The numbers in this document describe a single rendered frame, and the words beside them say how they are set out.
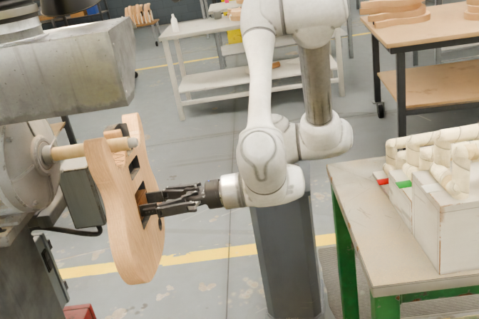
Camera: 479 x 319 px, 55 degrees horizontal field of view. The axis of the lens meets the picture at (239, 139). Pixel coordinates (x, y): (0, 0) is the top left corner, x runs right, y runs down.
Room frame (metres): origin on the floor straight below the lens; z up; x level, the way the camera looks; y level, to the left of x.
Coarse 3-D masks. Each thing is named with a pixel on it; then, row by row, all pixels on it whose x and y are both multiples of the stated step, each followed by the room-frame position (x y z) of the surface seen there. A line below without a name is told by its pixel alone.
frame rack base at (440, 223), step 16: (416, 176) 0.87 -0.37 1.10; (432, 176) 0.85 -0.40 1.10; (416, 192) 0.86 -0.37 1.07; (432, 192) 0.79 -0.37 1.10; (416, 208) 0.86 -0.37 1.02; (432, 208) 0.78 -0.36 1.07; (448, 208) 0.74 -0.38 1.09; (464, 208) 0.74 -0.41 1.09; (416, 224) 0.86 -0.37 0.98; (432, 224) 0.78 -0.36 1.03; (448, 224) 0.74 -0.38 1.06; (464, 224) 0.74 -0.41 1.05; (416, 240) 0.86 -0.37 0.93; (432, 240) 0.78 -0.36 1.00; (448, 240) 0.74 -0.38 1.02; (464, 240) 0.74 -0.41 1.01; (432, 256) 0.78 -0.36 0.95; (448, 256) 0.74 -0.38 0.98; (464, 256) 0.74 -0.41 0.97; (448, 272) 0.74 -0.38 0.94
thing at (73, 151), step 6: (114, 138) 0.99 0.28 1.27; (120, 138) 0.98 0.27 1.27; (126, 138) 0.98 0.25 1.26; (78, 144) 0.99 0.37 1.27; (108, 144) 0.98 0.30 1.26; (114, 144) 0.97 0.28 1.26; (120, 144) 0.97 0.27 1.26; (126, 144) 0.97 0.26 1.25; (54, 150) 0.99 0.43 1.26; (60, 150) 0.99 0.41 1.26; (66, 150) 0.98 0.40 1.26; (72, 150) 0.98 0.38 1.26; (78, 150) 0.98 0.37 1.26; (114, 150) 0.97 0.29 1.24; (120, 150) 0.98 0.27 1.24; (54, 156) 0.98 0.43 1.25; (60, 156) 0.98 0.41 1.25; (66, 156) 0.98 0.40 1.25; (72, 156) 0.98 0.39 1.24; (78, 156) 0.98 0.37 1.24; (84, 156) 0.98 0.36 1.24
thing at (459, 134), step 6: (462, 126) 0.85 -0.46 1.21; (468, 126) 0.84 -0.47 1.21; (474, 126) 0.84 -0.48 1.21; (438, 132) 0.84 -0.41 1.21; (444, 132) 0.84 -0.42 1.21; (450, 132) 0.84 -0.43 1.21; (456, 132) 0.83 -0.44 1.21; (462, 132) 0.83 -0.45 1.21; (468, 132) 0.83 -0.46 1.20; (474, 132) 0.83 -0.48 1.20; (438, 138) 0.84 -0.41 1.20; (444, 138) 0.83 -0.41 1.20; (450, 138) 0.83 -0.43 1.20; (456, 138) 0.83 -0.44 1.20; (462, 138) 0.83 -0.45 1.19; (468, 138) 0.83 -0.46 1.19; (474, 138) 0.83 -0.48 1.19
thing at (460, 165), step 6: (456, 162) 0.76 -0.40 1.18; (462, 162) 0.75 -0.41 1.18; (468, 162) 0.75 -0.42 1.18; (456, 168) 0.76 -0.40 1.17; (462, 168) 0.75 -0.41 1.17; (468, 168) 0.75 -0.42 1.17; (456, 174) 0.76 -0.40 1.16; (462, 174) 0.75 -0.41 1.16; (468, 174) 0.75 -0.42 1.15; (456, 180) 0.76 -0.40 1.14; (462, 180) 0.75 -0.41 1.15; (468, 180) 0.75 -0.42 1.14; (462, 186) 0.75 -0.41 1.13; (468, 186) 0.75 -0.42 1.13; (462, 192) 0.75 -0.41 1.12; (468, 192) 0.75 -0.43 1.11; (456, 198) 0.76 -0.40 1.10; (462, 198) 0.75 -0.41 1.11
